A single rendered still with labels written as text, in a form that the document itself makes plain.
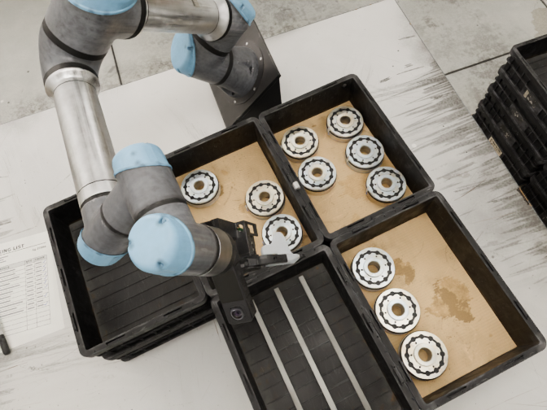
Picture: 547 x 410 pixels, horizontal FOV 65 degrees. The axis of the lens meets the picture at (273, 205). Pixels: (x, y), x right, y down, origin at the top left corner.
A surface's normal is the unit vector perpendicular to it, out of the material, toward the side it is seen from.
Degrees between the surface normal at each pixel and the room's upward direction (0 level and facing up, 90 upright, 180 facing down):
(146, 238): 21
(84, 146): 3
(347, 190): 0
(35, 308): 0
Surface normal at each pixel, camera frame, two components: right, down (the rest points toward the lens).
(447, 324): -0.07, -0.40
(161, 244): -0.38, -0.17
